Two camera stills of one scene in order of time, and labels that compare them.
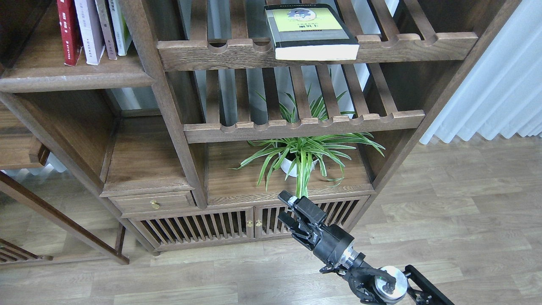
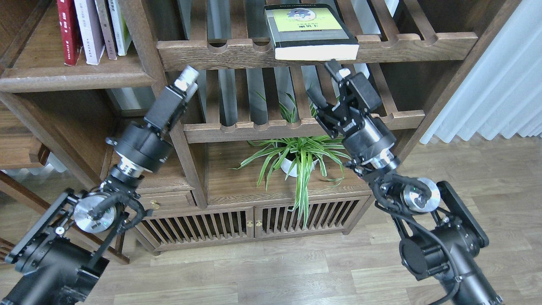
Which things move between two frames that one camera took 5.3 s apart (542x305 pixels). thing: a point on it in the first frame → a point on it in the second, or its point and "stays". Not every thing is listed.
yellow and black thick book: [310, 32] stays
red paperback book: [71, 42] stays
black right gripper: [330, 244] → [368, 137]
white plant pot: [286, 165] stays
